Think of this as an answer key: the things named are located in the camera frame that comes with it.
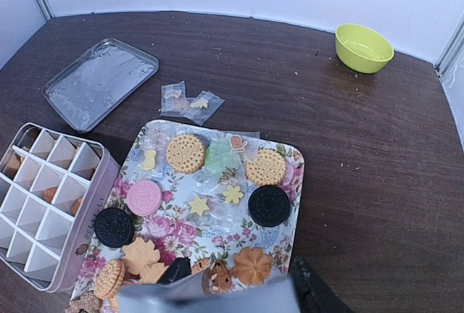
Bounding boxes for tan biscuit at tongs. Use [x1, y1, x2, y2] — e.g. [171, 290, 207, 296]
[245, 149, 286, 186]

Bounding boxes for leaf shaped orange cookie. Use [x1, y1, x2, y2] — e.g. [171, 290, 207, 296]
[122, 237, 160, 275]

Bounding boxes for pink sandwich cookie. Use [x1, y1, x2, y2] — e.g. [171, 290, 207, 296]
[126, 180, 162, 217]

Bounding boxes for round tan perforated biscuit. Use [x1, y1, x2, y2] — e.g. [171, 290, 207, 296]
[166, 134, 206, 174]

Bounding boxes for swirl shaped orange cookie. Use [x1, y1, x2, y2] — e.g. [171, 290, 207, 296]
[231, 247, 272, 285]

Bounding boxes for silver tin lid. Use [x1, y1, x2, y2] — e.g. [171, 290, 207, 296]
[42, 38, 160, 133]

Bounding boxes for floral rectangular tray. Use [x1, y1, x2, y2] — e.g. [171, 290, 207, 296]
[71, 120, 305, 312]

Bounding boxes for silver serving tongs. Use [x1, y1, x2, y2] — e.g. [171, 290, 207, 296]
[117, 274, 300, 312]

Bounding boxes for tan sandwich biscuit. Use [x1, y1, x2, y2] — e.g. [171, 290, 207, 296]
[94, 259, 125, 300]

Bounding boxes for black sandwich cookie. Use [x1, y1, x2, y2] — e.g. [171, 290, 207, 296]
[248, 185, 291, 228]
[94, 207, 135, 249]

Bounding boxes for grey divided cookie tin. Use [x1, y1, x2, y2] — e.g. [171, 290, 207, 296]
[1, 122, 120, 293]

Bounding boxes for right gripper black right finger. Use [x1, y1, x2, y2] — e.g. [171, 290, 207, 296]
[291, 256, 354, 313]

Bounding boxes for chocolate chip cookie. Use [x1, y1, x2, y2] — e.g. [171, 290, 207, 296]
[191, 258, 232, 293]

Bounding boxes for clear printed cookie wrappers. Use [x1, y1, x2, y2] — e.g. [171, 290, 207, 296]
[160, 80, 225, 126]

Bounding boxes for lime green bowl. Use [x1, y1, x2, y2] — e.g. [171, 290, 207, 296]
[335, 24, 394, 74]

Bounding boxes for flower shaped brown cookie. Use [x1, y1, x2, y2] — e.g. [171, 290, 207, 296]
[65, 291, 102, 313]

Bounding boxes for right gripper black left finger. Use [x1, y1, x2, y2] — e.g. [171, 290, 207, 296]
[156, 257, 191, 285]

